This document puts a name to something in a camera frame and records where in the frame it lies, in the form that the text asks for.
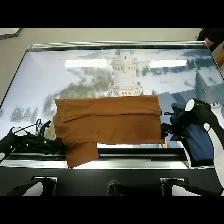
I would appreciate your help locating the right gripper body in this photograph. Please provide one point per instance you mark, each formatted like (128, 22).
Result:
(170, 130)

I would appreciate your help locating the brown shirt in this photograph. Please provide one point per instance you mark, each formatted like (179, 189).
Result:
(110, 121)

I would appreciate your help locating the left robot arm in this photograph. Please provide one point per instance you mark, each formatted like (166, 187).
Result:
(26, 143)

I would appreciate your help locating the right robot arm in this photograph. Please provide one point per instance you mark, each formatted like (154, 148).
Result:
(203, 115)

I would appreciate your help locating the blue garment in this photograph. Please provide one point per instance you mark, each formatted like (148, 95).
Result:
(201, 145)

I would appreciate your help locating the person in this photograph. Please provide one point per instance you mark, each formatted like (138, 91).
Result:
(213, 38)

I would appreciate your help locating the silver frame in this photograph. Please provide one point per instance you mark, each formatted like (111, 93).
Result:
(133, 163)

